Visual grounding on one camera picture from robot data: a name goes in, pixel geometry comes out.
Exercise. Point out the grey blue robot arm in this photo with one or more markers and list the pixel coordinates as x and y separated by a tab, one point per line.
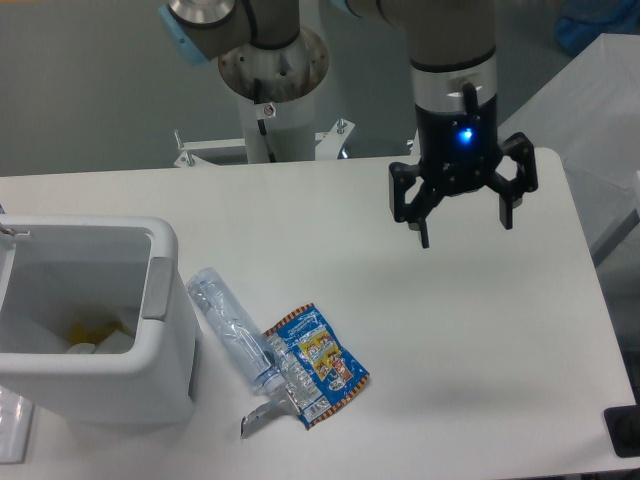
452	46

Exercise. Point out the blue snack wrapper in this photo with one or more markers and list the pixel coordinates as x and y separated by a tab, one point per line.
316	375

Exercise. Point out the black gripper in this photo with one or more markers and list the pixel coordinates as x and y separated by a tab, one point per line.
460	154

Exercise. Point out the white covered side table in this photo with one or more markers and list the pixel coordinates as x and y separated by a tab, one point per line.
589	115

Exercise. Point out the crushed clear plastic bottle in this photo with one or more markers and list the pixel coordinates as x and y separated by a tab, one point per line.
238	333

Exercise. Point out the white plastic trash can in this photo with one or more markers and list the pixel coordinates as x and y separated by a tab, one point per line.
57	271

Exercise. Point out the blue object in background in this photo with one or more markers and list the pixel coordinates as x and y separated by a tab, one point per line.
580	23

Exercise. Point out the black device at table edge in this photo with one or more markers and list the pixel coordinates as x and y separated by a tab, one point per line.
623	426

